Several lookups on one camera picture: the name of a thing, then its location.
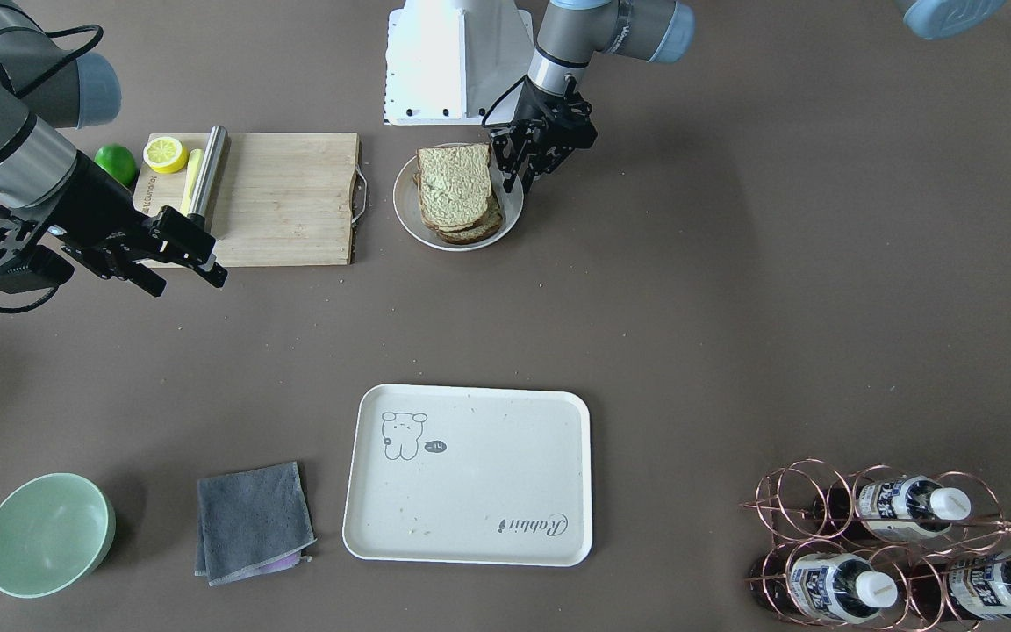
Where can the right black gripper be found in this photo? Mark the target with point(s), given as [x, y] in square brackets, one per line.
[91, 209]

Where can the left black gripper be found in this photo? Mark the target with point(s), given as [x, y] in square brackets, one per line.
[530, 112]

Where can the white round plate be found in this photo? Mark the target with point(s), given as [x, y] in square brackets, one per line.
[407, 207]

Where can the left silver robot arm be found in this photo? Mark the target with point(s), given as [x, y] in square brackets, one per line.
[728, 103]

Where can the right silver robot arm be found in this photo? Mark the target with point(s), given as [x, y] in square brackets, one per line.
[44, 88]

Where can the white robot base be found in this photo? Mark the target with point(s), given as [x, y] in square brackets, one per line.
[450, 63]

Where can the cream rabbit tray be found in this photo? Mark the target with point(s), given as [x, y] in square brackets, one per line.
[465, 475]

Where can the yellow knife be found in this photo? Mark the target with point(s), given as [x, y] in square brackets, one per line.
[192, 172]

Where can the half lemon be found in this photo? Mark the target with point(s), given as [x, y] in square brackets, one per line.
[165, 155]

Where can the wooden cutting board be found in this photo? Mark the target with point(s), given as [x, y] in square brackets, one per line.
[285, 200]

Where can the green lime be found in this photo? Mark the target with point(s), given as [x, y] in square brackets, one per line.
[119, 162]

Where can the grey folded cloth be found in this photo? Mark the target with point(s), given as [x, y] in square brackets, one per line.
[250, 523]

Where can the mint green bowl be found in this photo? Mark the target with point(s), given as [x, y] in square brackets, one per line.
[54, 531]

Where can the tea bottle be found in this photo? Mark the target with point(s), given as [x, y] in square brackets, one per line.
[976, 589]
[813, 585]
[896, 510]

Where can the steel handled brush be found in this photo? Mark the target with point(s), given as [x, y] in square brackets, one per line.
[214, 149]

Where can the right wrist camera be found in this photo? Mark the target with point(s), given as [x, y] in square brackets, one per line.
[25, 264]

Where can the copper wire bottle rack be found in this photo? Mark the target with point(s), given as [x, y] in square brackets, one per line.
[882, 549]

